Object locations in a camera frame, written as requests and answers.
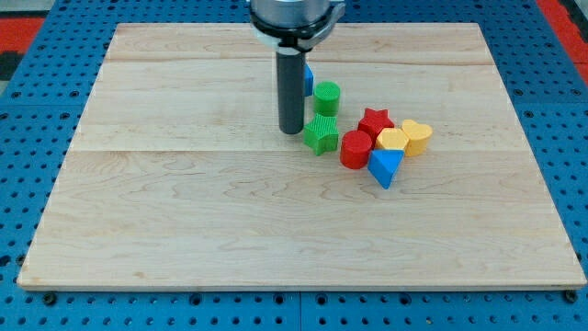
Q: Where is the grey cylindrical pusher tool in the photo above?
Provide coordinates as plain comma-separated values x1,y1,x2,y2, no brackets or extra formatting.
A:
276,51,305,135

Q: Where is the green star block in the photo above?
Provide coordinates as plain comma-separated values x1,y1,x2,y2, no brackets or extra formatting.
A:
303,113,339,155

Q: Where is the green cylinder block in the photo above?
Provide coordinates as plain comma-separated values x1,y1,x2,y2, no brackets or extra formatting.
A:
313,81,341,117

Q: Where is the light wooden board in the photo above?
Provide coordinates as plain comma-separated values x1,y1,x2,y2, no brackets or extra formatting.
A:
17,23,586,291

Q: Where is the yellow hexagon block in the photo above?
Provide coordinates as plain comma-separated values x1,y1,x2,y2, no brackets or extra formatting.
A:
375,128,409,151

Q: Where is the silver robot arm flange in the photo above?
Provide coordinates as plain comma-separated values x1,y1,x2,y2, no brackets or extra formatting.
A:
249,0,345,55

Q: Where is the blue block behind pusher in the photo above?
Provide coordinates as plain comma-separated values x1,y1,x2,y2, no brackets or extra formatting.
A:
304,63,314,97

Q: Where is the red star block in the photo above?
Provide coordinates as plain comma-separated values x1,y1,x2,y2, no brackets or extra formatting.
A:
357,108,395,143

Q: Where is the yellow heart block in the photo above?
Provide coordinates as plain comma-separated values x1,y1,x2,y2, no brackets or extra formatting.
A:
401,120,434,156

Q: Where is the blue triangle block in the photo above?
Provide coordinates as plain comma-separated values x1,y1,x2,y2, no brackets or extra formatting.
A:
367,149,404,189

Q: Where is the red cylinder block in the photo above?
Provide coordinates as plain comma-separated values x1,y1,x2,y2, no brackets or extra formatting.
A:
339,130,372,170

